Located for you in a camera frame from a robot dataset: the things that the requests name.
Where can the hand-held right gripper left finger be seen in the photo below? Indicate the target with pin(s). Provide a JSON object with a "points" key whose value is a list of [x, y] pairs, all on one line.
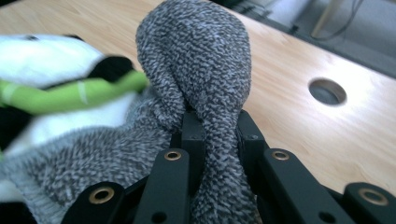
{"points": [[194, 140]]}

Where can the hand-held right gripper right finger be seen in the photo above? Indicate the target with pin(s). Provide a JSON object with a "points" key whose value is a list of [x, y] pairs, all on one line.
{"points": [[249, 137]]}

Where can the grey towel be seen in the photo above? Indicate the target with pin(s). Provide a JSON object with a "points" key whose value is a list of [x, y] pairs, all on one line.
{"points": [[199, 62]]}

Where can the black and white panda plush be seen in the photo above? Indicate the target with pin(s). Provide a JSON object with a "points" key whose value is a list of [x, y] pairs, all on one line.
{"points": [[46, 56]]}

